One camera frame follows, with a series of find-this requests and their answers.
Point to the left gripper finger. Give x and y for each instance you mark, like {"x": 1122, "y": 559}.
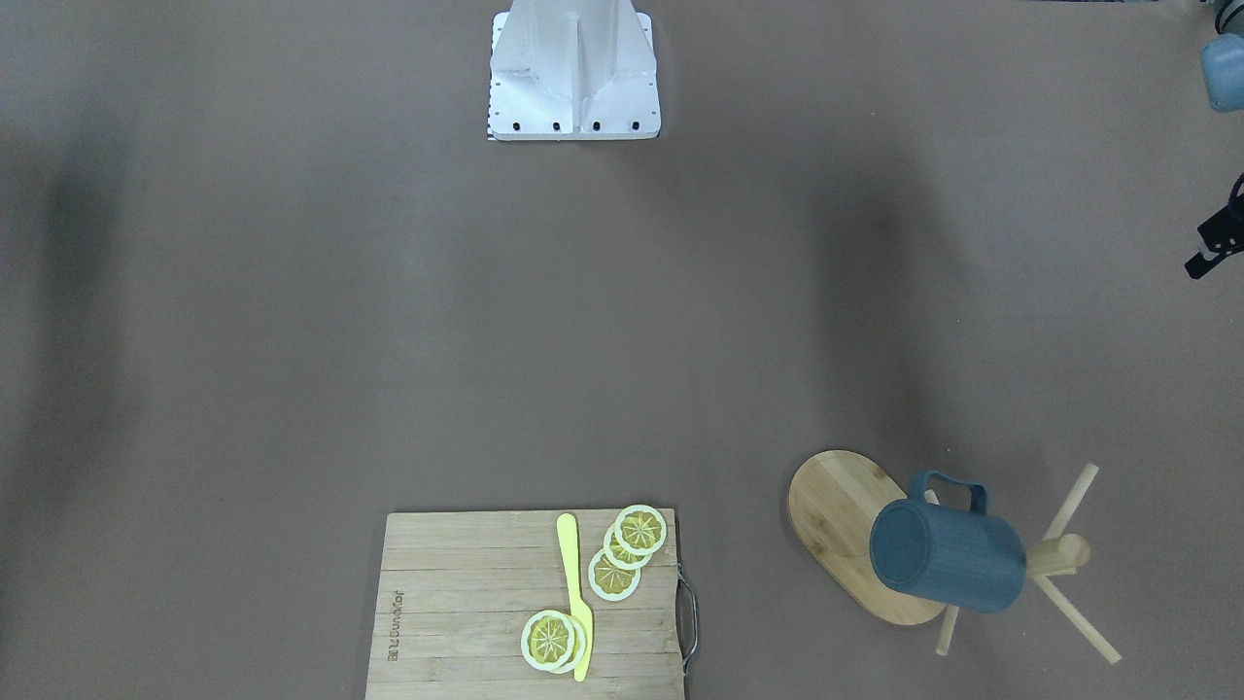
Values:
{"x": 1202, "y": 262}

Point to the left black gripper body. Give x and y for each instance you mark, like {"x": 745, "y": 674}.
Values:
{"x": 1221, "y": 236}

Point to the dark teal mug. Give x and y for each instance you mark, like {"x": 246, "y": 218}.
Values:
{"x": 963, "y": 557}

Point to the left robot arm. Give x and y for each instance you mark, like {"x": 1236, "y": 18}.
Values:
{"x": 1222, "y": 63}

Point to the wooden mug tree rack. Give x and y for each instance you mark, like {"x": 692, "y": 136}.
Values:
{"x": 834, "y": 498}

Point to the lemon slice middle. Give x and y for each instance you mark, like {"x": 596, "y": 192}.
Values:
{"x": 618, "y": 556}

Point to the yellow plastic knife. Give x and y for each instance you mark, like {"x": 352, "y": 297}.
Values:
{"x": 568, "y": 540}

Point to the lemon slice under knife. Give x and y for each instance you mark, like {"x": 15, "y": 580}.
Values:
{"x": 579, "y": 638}

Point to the lemon slice top pair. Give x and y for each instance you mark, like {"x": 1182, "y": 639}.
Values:
{"x": 546, "y": 640}

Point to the bamboo cutting board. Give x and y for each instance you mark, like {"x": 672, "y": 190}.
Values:
{"x": 455, "y": 590}

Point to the lemon slice near handle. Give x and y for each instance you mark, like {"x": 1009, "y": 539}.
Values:
{"x": 642, "y": 529}

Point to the white camera pole base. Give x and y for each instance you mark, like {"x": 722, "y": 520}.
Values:
{"x": 573, "y": 71}

